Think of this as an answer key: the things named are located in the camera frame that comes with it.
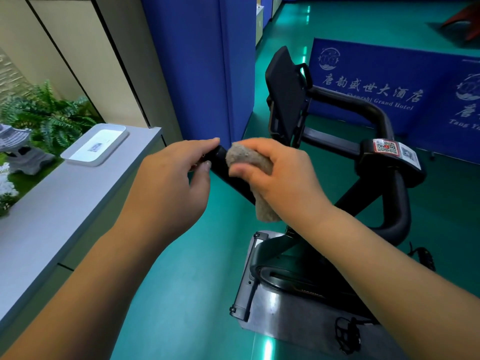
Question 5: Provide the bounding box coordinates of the person's left hand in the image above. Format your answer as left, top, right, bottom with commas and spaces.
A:
114, 137, 221, 252

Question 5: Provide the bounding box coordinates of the person's right hand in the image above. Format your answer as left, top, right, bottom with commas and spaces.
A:
224, 137, 335, 231

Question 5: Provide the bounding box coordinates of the grey cleaning cloth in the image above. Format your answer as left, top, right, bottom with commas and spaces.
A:
224, 142, 282, 224

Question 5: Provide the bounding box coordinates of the black exercise bike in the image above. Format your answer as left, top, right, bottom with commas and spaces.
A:
238, 230, 410, 360

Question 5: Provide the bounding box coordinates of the white plastic tray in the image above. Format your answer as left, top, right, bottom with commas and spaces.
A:
59, 123, 130, 168

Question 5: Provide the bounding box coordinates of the black tablet holder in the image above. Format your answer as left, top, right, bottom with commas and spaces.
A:
264, 45, 363, 160

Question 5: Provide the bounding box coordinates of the long cabinet with grey top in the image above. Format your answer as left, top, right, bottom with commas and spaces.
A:
0, 125, 168, 357

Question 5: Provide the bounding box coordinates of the large bushy fern plant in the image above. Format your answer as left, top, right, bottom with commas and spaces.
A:
0, 80, 102, 156

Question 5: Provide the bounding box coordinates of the green moss mat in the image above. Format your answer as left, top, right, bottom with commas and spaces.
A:
0, 153, 65, 218

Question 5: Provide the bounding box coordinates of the blue hotel banner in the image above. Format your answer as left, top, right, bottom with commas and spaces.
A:
308, 37, 470, 138

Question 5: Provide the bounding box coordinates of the grey stone pagoda lantern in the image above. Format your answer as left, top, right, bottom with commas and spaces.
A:
0, 123, 56, 176

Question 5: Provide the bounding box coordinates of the patch of white pebbles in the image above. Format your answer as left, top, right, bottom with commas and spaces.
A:
0, 162, 20, 211

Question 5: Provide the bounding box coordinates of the pale hallway cabinet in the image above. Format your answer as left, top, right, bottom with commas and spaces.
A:
255, 0, 265, 48

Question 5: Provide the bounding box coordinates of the black exercise bike frame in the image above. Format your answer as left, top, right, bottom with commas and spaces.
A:
229, 138, 437, 355

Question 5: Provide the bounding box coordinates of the blue wall pad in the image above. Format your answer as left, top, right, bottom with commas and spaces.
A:
140, 0, 258, 151

